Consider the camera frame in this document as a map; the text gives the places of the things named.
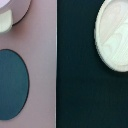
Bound pink toy pot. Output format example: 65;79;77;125
0;0;31;33

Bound cream round plate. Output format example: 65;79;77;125
95;0;128;72

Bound pink toy stove counter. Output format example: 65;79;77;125
0;0;57;128

